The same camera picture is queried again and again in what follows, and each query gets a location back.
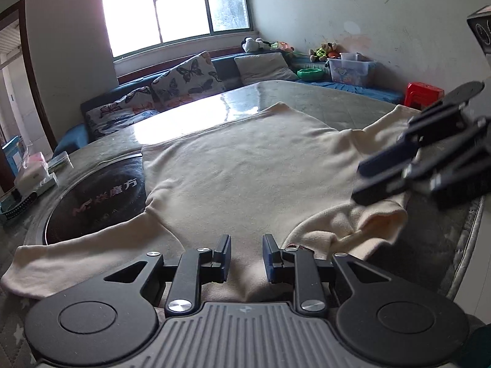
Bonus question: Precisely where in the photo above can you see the blue sofa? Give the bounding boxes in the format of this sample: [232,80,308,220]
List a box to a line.
[53,53,406,159]

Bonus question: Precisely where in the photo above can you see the brown door frame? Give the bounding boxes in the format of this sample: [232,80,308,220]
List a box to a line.
[0,0,58,194]

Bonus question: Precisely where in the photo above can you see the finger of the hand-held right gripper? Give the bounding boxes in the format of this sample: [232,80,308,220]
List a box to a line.
[358,81,485,178]
[352,122,491,206]

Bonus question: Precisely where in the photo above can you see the pink and green plush toy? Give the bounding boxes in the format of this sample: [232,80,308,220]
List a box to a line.
[274,40,297,57]

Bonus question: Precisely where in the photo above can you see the panda plush toy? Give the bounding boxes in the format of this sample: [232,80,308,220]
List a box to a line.
[240,36,274,55]

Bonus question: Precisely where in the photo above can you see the small butterfly print cushion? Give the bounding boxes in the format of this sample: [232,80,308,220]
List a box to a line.
[100,86,156,115]
[85,106,160,142]

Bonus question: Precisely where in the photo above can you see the green packet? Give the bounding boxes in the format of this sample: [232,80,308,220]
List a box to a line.
[48,151,74,172]

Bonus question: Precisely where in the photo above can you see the clear plastic storage box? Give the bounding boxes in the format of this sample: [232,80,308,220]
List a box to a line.
[326,52,377,86]

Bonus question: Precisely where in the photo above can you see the large window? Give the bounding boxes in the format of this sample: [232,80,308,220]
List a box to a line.
[99,0,258,60]

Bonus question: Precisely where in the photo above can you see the black round hotplate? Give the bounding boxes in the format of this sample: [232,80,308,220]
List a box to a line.
[45,152,149,246]

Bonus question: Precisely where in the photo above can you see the red plastic stool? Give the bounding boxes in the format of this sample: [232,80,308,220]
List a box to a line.
[404,82,446,109]

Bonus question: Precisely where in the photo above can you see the green bowl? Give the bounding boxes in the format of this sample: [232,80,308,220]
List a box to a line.
[297,68,327,81]

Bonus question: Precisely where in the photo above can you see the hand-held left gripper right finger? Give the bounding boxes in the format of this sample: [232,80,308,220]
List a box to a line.
[262,234,388,313]

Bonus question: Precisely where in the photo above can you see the grey pillow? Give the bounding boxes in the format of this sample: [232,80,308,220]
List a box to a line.
[234,52,300,87]

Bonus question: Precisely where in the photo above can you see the cream long-sleeved sweater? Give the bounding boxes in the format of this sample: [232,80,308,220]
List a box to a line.
[0,102,423,304]

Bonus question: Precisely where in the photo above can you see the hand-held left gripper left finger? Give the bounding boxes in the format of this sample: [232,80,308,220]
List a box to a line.
[103,235,233,314]

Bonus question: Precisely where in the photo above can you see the white tissue pack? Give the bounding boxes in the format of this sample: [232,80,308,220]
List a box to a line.
[14,152,53,194]

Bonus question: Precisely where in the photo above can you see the brown plush toys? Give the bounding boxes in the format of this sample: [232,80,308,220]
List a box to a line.
[308,41,340,63]

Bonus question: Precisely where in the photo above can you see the large butterfly print cushion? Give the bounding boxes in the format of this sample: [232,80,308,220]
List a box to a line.
[150,51,227,113]

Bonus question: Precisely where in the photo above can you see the blue cardboard box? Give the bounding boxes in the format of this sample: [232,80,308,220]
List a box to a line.
[2,136,30,178]

